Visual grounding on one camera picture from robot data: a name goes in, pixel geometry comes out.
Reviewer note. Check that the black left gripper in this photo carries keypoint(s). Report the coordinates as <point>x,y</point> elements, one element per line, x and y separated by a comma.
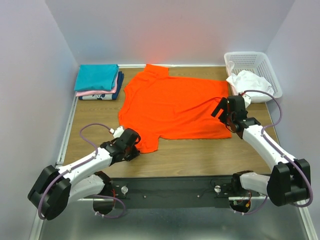
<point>135,153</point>

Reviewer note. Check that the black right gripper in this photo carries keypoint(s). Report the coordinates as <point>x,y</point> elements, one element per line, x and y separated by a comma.
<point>222,104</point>

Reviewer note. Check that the orange t shirt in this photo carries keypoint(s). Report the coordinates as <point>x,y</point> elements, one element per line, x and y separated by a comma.
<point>158,105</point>

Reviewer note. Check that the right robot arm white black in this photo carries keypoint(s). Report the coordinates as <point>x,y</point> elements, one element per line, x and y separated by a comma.
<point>290,180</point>

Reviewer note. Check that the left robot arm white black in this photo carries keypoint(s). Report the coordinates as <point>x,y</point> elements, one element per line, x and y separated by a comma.
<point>55,188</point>

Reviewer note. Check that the white crumpled t shirt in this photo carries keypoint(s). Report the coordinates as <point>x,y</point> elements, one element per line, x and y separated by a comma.
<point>245,80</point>

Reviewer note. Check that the navy blue folded t shirt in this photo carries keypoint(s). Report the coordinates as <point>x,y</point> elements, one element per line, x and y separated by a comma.
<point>107,97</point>

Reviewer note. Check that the pink folded t shirt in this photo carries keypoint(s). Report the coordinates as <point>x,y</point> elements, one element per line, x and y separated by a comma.
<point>98,92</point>

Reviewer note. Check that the teal folded t shirt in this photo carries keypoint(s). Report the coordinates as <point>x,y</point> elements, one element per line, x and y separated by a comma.
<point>93,77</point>

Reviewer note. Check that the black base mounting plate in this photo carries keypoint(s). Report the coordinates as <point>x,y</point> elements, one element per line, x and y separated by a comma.
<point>177,192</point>

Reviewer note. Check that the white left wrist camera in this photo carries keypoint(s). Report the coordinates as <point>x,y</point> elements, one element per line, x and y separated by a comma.
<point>116,133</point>

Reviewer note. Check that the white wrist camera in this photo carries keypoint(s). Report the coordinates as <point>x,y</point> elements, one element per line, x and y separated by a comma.
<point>116,133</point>
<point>247,100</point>

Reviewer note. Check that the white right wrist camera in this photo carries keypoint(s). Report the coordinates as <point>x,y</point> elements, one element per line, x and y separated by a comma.
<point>247,100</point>

